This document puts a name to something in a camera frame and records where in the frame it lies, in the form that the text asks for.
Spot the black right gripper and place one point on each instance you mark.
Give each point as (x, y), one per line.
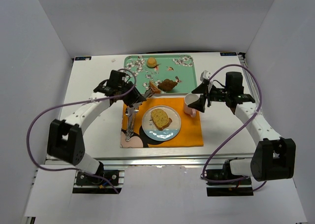
(206, 96)

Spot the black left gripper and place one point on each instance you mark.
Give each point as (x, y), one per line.
(134, 96)

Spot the small bread slice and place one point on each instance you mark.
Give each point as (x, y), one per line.
(153, 88)

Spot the large bread loaf slice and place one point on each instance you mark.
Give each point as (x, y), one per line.
(160, 119)

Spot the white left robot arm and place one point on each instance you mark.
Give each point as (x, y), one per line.
(65, 140)

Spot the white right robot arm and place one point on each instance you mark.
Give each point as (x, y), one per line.
(274, 156)

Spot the round bread bun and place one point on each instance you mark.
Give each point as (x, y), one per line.
(151, 62)

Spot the pink white mug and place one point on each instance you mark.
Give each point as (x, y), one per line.
(189, 99)

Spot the silver spoon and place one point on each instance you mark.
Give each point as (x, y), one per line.
(127, 120)

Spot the silver fork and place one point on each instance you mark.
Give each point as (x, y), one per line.
(136, 110)

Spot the brown croissant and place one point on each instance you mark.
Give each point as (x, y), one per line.
(167, 85)

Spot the green floral serving tray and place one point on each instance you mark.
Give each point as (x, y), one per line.
(178, 67)

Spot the orange cartoon placemat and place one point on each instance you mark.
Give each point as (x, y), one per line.
(184, 130)

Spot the blue white round plate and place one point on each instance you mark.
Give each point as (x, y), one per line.
(161, 135)

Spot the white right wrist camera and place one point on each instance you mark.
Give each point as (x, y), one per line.
(205, 76)

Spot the aluminium table frame rail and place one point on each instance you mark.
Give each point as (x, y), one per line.
(159, 160)

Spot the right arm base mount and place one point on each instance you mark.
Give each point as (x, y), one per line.
(225, 184)

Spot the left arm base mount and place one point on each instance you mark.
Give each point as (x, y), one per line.
(84, 184)

